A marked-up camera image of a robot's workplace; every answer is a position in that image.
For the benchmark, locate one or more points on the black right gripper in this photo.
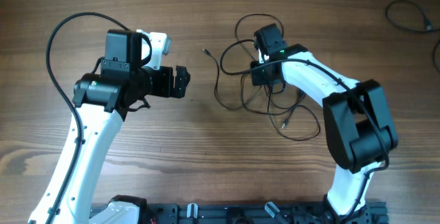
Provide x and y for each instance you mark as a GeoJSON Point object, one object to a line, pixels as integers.
{"type": "Point", "coordinates": [260, 71]}

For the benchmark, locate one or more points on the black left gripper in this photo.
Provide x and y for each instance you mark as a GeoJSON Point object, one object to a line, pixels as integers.
{"type": "Point", "coordinates": [171, 80]}

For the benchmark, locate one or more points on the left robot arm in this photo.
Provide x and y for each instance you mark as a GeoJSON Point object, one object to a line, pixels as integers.
{"type": "Point", "coordinates": [130, 70]}

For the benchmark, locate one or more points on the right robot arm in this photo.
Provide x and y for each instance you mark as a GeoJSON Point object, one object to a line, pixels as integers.
{"type": "Point", "coordinates": [359, 129]}

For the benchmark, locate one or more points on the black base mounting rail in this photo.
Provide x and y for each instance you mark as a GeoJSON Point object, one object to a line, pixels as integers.
{"type": "Point", "coordinates": [298, 213]}

